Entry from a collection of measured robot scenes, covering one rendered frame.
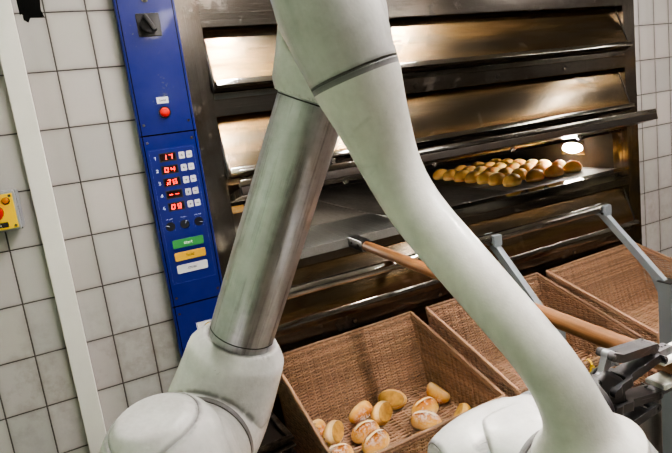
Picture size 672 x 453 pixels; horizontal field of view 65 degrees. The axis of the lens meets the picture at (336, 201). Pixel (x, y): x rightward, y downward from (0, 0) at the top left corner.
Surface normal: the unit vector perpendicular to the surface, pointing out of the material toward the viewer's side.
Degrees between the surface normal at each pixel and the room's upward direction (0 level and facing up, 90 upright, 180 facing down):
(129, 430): 3
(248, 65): 70
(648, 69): 90
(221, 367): 56
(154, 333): 90
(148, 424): 5
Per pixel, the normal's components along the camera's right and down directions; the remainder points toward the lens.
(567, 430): -0.52, 0.17
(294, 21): -0.69, 0.36
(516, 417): -0.18, -0.98
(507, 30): 0.35, -0.25
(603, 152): -0.90, 0.18
